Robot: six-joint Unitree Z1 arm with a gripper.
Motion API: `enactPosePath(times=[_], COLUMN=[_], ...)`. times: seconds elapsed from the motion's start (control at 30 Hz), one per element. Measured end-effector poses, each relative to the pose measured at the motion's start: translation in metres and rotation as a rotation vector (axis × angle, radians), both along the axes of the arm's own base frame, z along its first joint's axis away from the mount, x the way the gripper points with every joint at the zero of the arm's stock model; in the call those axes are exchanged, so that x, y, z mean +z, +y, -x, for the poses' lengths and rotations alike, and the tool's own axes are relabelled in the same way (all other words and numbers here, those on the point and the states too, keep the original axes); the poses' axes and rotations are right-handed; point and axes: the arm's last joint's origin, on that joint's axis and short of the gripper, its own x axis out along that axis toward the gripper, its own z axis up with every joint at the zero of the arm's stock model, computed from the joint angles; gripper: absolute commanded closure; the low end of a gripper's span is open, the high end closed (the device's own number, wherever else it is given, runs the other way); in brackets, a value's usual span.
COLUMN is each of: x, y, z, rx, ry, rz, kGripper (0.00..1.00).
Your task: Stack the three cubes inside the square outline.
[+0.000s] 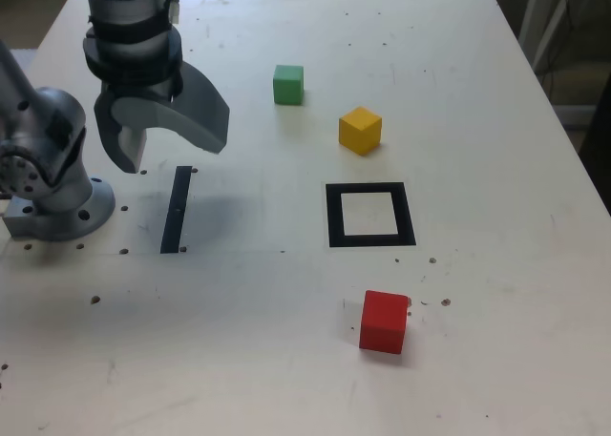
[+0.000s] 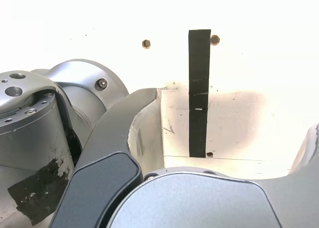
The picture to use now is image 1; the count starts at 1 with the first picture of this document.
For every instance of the red cube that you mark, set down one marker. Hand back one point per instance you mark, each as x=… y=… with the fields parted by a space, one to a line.
x=382 y=326

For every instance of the black tape strip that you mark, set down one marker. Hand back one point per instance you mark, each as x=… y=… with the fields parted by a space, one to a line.
x=175 y=212

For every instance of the yellow cube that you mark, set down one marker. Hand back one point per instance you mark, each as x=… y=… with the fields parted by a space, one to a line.
x=358 y=133

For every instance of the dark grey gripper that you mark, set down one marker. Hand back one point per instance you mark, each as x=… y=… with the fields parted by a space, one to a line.
x=143 y=91

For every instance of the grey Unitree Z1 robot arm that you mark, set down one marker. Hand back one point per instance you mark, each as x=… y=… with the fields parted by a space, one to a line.
x=52 y=121

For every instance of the black tape square outline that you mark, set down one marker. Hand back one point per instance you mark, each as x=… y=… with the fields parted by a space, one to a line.
x=334 y=216

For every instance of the white metal frame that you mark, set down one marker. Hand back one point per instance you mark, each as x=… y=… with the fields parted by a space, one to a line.
x=537 y=11

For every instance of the green cube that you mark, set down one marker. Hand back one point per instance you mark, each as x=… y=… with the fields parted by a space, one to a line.
x=288 y=88

